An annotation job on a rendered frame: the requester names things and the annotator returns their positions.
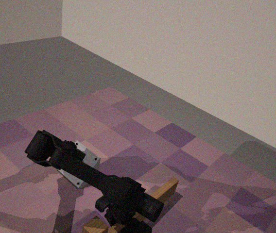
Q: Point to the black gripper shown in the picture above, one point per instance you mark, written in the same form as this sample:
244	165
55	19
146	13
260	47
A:
114	215

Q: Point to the wooden post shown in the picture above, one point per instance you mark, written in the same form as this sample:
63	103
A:
95	225

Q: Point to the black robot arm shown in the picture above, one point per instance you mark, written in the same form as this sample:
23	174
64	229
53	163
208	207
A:
123	193

